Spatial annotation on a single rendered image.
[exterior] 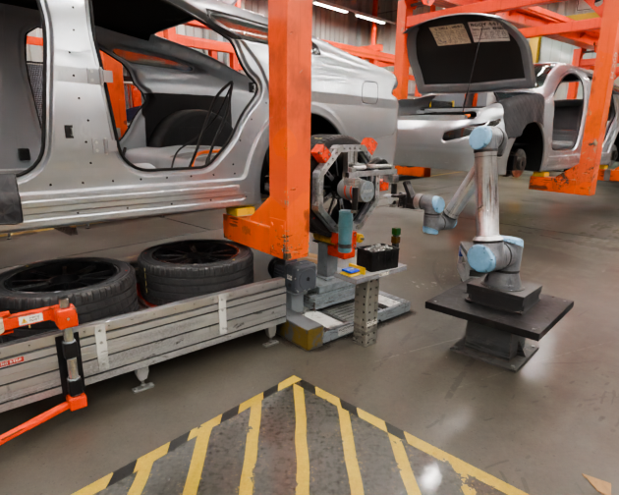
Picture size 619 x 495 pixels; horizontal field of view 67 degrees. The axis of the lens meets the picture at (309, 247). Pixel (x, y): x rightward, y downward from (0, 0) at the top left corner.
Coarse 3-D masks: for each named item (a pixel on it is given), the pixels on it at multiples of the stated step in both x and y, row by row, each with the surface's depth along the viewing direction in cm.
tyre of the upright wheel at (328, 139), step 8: (312, 136) 299; (320, 136) 294; (328, 136) 291; (336, 136) 288; (344, 136) 292; (312, 144) 285; (328, 144) 284; (312, 160) 279; (312, 168) 280; (368, 176) 313; (312, 216) 288; (312, 224) 289; (320, 224) 293; (312, 232) 304; (320, 232) 295; (328, 232) 299
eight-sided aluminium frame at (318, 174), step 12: (336, 144) 284; (348, 144) 290; (360, 144) 292; (336, 156) 279; (360, 156) 300; (324, 168) 275; (312, 180) 278; (372, 180) 310; (312, 192) 280; (312, 204) 281; (372, 204) 309; (324, 216) 283; (360, 216) 309; (336, 228) 291; (360, 228) 305
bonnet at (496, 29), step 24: (432, 24) 539; (456, 24) 522; (480, 24) 505; (504, 24) 486; (408, 48) 597; (432, 48) 576; (456, 48) 556; (480, 48) 535; (504, 48) 517; (528, 48) 496; (432, 72) 604; (456, 72) 580; (480, 72) 557; (504, 72) 537; (528, 72) 514
